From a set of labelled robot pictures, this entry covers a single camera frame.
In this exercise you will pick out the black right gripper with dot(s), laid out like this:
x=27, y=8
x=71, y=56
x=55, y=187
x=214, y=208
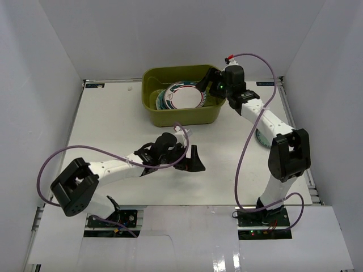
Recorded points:
x=213, y=75

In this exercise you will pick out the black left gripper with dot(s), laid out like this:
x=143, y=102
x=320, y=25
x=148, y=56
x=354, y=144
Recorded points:
x=186, y=160

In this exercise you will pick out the white plate with teal-red rim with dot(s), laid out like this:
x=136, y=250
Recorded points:
x=183, y=95

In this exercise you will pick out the teal scalloped plate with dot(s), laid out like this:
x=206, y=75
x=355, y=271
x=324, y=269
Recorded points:
x=160, y=104

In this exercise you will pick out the small teal patterned plate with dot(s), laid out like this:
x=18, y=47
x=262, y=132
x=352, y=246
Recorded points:
x=262, y=139

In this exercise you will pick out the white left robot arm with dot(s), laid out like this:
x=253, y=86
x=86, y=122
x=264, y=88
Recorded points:
x=75, y=188

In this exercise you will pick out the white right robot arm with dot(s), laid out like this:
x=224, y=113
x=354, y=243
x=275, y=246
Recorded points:
x=289, y=154

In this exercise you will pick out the olive green plastic bin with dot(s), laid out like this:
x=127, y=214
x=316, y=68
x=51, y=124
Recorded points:
x=155, y=80

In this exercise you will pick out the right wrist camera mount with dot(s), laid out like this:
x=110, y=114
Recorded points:
x=230, y=61

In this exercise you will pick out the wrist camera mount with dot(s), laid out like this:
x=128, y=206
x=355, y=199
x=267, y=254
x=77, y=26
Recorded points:
x=230, y=61
x=180, y=135

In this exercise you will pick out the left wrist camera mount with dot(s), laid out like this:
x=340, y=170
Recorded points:
x=180, y=135

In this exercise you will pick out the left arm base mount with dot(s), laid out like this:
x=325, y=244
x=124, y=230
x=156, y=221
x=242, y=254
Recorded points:
x=127, y=218

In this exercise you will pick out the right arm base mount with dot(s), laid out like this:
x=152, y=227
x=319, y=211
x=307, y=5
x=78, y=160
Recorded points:
x=261, y=226

